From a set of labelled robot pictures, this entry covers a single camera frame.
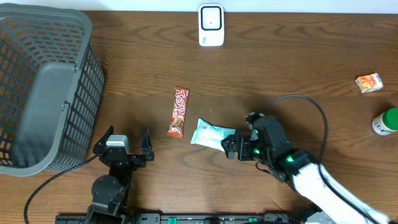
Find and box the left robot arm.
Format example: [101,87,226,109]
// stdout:
[85,126,154,224]

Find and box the light blue wipes pack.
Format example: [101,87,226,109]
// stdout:
[190,118,236,152]

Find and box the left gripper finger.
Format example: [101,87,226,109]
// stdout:
[93,126,114,149]
[141,128,153,154]

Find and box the white barcode scanner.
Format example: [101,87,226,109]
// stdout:
[198,4,224,47]

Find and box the small orange box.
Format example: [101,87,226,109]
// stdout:
[355,73,384,93]

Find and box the red chocolate bar wrapper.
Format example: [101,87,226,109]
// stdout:
[167,86,190,139]

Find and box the green lid jar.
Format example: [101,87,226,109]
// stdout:
[371,108,398,136]

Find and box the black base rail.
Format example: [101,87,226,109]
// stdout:
[55,212,294,224]

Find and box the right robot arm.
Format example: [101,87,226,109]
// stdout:
[221,113,393,223]

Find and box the grey plastic basket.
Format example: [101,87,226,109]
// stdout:
[1,3,105,177]

